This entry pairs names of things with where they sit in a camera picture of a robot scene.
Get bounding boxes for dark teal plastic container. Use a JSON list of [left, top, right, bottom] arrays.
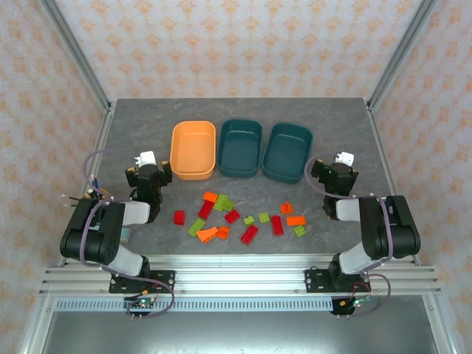
[[216, 118, 263, 179], [261, 122, 314, 184]]

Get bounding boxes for orange plastic container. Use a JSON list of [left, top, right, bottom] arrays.
[[169, 120, 217, 181]]

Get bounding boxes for orange sloped lego brick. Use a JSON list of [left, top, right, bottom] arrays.
[[196, 226, 219, 243]]

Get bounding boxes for small circuit board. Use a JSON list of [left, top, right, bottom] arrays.
[[339, 294, 373, 310], [123, 297, 156, 310]]

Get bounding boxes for aluminium base beam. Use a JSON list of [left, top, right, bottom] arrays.
[[38, 253, 443, 298]]

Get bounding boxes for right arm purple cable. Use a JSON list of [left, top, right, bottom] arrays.
[[304, 152, 392, 317]]

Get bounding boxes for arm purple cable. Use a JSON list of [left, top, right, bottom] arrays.
[[304, 152, 392, 317], [80, 149, 176, 319]]

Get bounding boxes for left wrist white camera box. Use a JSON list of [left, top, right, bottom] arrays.
[[133, 150, 158, 167]]

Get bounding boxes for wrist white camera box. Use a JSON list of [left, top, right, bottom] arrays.
[[133, 150, 158, 167], [333, 150, 355, 167]]

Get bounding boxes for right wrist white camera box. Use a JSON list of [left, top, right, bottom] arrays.
[[333, 150, 355, 167]]

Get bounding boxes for aluminium table side rail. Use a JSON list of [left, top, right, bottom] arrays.
[[365, 105, 423, 266], [57, 105, 117, 268]]

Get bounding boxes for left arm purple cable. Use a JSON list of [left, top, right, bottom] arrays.
[[80, 149, 176, 319]]

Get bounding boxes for aluminium frame post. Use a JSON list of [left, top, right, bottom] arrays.
[[38, 0, 114, 111], [367, 0, 442, 111]]

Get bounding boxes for slotted grey cable tray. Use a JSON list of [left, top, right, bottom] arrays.
[[54, 298, 335, 313]]

